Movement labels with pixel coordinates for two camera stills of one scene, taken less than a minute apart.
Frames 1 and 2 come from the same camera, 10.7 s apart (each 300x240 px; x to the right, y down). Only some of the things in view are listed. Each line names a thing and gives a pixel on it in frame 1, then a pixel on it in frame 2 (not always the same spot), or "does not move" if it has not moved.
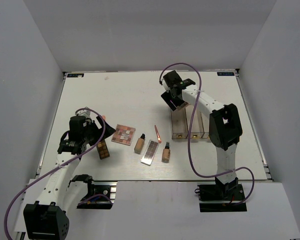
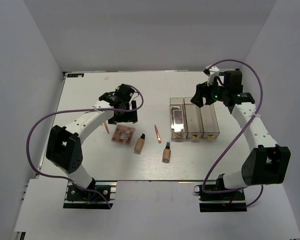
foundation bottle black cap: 139,144 does not move
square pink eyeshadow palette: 123,134 does not move
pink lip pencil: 158,134 does not move
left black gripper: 93,124 to 113,120
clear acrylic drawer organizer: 181,121 does not move
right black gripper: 167,98 to 201,91
